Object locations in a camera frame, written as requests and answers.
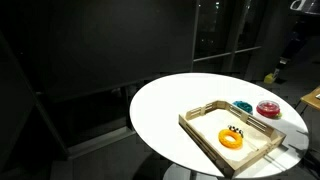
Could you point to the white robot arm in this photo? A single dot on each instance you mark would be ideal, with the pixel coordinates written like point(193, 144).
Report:
point(296, 4)

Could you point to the wooden slatted tray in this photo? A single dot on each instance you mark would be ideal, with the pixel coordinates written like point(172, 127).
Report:
point(203, 115)

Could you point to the yellow block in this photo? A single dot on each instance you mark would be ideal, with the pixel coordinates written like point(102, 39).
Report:
point(269, 78)

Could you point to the wooden side table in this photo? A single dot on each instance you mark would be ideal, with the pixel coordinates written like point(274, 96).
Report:
point(311, 98)

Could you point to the grey window frame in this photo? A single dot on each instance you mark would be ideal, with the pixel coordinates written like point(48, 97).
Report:
point(195, 36)

